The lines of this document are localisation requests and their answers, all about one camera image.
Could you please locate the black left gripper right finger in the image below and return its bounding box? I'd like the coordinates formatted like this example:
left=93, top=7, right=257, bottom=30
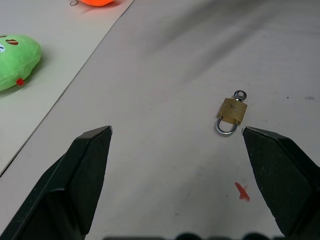
left=241, top=126, right=320, bottom=238

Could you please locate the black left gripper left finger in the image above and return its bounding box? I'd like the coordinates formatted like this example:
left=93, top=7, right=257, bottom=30
left=0, top=125, right=113, bottom=240

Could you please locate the brass padlock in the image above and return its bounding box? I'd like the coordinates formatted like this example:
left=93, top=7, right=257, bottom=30
left=214, top=97, right=249, bottom=137

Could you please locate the green plush toy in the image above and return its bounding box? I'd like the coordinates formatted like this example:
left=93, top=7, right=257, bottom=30
left=0, top=34, right=42, bottom=92

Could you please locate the orange plush toy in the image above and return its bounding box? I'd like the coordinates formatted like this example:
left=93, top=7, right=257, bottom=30
left=79, top=0, right=115, bottom=7

